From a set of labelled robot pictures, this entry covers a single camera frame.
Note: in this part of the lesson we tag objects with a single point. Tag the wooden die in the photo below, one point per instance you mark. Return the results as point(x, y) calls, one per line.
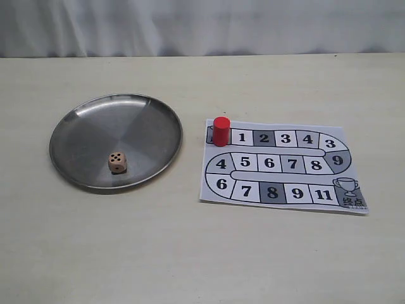
point(117, 162)

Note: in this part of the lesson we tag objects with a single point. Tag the red cylinder game piece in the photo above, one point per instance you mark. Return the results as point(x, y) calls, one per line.
point(221, 131)

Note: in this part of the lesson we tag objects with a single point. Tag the paper number game board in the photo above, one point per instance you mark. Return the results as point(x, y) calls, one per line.
point(302, 167)

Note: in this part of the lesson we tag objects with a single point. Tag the round stainless steel plate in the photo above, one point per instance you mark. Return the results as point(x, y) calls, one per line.
point(144, 128)

